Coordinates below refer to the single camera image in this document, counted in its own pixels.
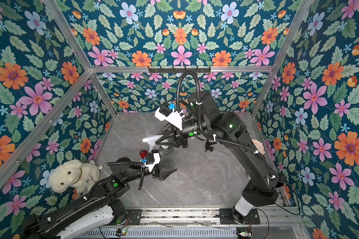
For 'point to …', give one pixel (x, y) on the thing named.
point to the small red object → (143, 153)
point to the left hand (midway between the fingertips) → (173, 160)
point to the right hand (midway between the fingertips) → (162, 131)
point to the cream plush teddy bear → (73, 174)
